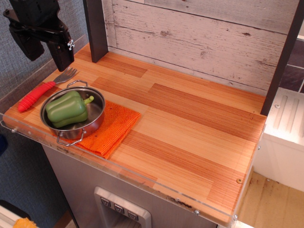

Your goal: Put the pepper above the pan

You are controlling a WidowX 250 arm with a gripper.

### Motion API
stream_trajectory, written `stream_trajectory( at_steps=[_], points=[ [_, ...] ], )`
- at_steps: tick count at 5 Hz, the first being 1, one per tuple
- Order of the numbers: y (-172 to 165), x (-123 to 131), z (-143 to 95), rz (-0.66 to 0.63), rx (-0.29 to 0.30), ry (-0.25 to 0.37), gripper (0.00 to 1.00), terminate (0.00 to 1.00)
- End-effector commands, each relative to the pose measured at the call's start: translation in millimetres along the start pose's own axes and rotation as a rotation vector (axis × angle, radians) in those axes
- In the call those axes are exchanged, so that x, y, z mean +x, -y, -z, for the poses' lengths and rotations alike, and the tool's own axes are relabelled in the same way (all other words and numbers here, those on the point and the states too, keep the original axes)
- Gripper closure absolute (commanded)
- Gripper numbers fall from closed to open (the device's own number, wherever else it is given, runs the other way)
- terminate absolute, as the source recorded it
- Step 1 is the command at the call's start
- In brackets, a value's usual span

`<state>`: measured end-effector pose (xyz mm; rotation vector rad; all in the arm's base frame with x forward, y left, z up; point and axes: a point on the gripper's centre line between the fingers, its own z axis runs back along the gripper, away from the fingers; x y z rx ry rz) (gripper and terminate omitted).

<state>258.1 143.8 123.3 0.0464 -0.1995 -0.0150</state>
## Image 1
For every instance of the clear acrylic table edge guard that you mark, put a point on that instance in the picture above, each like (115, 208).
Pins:
(197, 164)

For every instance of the yellow object bottom left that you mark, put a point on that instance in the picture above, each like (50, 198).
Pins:
(24, 223)

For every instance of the stainless steel pot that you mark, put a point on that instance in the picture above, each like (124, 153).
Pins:
(73, 133)

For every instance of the dark wooden post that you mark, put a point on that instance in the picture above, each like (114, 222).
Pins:
(95, 23)
(285, 55)

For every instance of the dark wooden post right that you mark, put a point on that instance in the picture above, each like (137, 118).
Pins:
(285, 55)

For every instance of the orange cloth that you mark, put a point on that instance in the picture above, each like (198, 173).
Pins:
(118, 122)

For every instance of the white toy sink unit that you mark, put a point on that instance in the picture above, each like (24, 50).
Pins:
(280, 154)

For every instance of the green toy bell pepper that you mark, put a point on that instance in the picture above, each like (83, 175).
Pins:
(68, 109)

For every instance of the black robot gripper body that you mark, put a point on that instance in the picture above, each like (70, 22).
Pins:
(38, 16)

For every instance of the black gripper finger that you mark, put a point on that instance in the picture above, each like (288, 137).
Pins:
(61, 49)
(30, 45)

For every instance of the grey ice dispenser panel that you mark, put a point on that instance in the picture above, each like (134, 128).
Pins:
(116, 212)

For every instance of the dark wooden post left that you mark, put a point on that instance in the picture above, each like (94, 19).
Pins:
(95, 23)

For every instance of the red-handled metal fork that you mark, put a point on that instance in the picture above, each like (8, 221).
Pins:
(36, 93)

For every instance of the silver toy fridge cabinet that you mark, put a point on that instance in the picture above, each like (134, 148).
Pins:
(78, 178)

